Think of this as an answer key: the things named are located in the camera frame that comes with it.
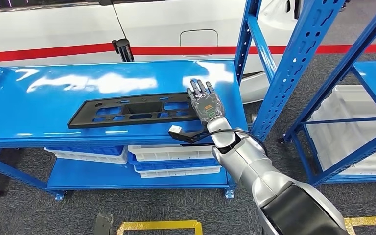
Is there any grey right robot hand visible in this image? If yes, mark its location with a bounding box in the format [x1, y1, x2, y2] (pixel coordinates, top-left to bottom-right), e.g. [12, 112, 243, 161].
[186, 79, 226, 125]

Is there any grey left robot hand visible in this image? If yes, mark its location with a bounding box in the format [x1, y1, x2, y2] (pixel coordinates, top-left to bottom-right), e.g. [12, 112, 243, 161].
[94, 213, 114, 235]

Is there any black plastic plate bracket part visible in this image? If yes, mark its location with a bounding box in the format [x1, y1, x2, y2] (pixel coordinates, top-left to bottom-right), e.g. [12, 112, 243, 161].
[67, 92, 205, 130]

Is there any blue plastic crate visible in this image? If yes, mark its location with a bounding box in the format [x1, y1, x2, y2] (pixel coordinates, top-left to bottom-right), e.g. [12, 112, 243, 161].
[128, 152, 219, 171]
[45, 146, 124, 156]

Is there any large white plastic crate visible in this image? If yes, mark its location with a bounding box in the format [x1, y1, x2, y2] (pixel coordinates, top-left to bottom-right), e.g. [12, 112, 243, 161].
[305, 85, 376, 176]

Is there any red barrier belt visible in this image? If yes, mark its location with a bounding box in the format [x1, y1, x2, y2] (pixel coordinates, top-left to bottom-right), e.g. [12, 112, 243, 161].
[0, 43, 376, 62]

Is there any white car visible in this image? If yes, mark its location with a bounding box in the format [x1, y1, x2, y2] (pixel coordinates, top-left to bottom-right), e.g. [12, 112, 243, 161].
[0, 0, 301, 104]

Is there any yellow floor tape square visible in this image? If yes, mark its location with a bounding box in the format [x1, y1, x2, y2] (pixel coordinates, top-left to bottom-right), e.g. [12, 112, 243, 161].
[343, 215, 376, 235]

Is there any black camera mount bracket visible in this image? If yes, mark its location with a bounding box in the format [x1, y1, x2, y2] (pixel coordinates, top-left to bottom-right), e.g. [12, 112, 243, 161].
[168, 129, 210, 144]

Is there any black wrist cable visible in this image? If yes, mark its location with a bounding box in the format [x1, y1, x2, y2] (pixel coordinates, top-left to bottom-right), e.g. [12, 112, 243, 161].
[191, 129, 268, 156]

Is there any black barrier post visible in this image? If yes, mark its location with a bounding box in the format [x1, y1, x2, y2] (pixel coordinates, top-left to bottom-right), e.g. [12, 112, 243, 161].
[112, 38, 135, 63]

